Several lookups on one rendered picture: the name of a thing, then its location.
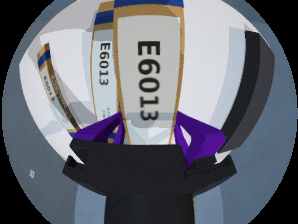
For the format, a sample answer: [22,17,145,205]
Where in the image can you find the black low platform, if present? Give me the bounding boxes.
[217,30,275,154]

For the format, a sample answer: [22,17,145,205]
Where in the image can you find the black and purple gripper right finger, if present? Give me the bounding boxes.
[174,111,226,170]

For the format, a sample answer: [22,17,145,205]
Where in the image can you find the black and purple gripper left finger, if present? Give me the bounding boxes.
[73,111,125,144]

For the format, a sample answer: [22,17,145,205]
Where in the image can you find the white welding electrode pack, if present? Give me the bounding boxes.
[90,1,121,122]
[113,0,185,145]
[37,43,81,138]

